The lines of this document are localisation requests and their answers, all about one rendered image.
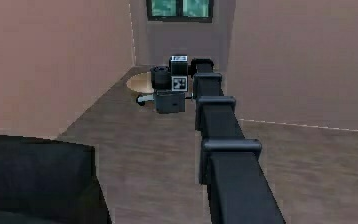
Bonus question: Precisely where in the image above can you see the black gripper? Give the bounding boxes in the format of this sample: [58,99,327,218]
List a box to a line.
[136,65,187,115]

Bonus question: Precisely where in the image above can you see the black framed window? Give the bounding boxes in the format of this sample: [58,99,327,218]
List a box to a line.
[145,0,215,24]

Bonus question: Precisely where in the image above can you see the black sofa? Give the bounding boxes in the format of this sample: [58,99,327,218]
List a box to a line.
[0,133,113,224]

